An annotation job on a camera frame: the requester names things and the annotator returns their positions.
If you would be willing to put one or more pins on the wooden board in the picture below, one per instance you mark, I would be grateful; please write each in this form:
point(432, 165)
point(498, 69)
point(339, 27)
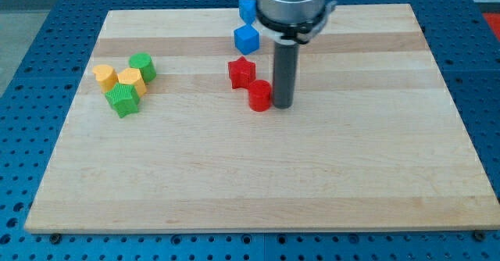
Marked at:
point(372, 142)

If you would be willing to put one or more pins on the yellow hexagon block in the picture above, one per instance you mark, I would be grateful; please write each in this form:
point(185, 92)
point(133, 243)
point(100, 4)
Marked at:
point(132, 76)

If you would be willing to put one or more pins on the red cylinder block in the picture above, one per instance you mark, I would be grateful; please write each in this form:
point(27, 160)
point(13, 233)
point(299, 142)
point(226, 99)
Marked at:
point(259, 95)

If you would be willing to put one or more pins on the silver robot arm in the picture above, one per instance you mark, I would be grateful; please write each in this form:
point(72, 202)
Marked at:
point(290, 24)

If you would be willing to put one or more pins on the yellow heart block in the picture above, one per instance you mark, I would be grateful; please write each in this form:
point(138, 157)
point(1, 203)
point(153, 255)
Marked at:
point(106, 77)

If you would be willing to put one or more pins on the green star block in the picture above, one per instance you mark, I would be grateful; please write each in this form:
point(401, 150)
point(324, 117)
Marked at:
point(123, 99)

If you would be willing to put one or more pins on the blue cube block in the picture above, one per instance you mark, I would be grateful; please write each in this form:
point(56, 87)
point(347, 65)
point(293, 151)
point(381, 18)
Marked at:
point(246, 39)

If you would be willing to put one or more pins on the blue block behind arm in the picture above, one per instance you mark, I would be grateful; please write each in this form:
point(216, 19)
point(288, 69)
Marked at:
point(247, 10)

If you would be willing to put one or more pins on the green cylinder block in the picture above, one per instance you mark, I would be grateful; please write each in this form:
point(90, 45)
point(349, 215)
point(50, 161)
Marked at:
point(143, 62)

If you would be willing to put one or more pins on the red star block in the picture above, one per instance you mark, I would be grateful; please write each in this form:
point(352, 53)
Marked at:
point(241, 72)

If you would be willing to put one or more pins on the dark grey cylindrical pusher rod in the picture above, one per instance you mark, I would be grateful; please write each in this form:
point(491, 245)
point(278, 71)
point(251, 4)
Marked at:
point(285, 60)

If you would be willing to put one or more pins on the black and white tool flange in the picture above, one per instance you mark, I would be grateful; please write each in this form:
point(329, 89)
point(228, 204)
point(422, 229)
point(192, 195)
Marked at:
point(291, 22)

